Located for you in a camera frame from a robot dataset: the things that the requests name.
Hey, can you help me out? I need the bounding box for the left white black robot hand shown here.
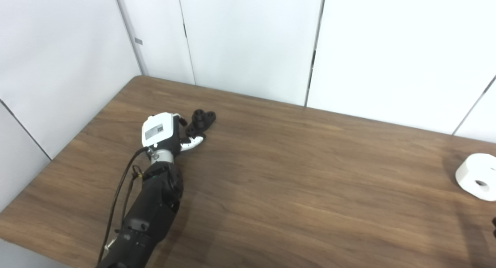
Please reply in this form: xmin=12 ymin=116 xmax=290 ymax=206
xmin=141 ymin=112 xmax=206 ymax=154

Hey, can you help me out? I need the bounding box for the black flanged holder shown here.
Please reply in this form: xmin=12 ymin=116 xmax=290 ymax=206
xmin=185 ymin=109 xmax=216 ymax=139

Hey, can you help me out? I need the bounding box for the round white cylinder piece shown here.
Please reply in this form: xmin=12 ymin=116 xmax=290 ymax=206
xmin=455 ymin=153 xmax=496 ymax=202

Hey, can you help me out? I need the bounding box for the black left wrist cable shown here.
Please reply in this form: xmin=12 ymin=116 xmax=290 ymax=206
xmin=98 ymin=147 xmax=150 ymax=265

